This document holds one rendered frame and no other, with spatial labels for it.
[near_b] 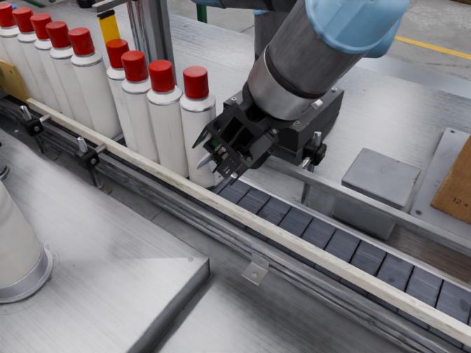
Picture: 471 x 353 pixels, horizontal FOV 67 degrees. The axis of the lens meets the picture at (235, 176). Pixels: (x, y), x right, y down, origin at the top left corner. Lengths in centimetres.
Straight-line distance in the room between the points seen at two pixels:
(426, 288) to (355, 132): 41
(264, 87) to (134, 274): 31
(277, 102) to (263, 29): 38
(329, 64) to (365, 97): 66
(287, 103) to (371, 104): 61
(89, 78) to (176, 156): 20
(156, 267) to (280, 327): 19
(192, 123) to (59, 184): 28
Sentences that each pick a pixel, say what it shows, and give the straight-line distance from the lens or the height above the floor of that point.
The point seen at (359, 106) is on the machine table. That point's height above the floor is 83.
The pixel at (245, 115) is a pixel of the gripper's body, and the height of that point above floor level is 111.
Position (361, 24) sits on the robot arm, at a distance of 31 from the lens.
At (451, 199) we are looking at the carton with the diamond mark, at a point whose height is 88.
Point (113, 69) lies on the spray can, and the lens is 61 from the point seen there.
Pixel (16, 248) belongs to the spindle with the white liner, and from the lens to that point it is 50.
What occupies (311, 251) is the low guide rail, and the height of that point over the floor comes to 91.
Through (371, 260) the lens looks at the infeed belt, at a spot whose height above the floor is 88.
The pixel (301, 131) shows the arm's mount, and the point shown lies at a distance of 72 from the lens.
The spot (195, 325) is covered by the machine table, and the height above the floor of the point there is 83.
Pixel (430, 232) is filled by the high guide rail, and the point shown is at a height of 96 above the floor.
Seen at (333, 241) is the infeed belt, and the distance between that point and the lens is 56.
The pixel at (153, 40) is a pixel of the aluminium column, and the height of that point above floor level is 103.
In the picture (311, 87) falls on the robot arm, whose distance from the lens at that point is 34.
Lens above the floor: 132
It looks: 44 degrees down
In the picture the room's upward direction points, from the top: straight up
